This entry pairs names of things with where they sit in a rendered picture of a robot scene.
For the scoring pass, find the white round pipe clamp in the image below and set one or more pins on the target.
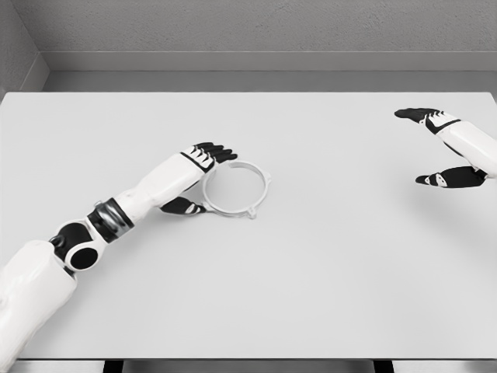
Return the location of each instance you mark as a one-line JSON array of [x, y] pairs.
[[253, 215]]

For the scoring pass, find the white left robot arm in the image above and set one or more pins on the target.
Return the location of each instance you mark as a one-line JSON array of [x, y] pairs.
[[39, 279]]

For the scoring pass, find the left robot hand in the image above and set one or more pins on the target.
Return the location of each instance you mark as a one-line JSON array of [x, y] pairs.
[[182, 171]]

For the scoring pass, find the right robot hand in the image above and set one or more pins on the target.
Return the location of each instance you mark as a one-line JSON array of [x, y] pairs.
[[466, 141]]

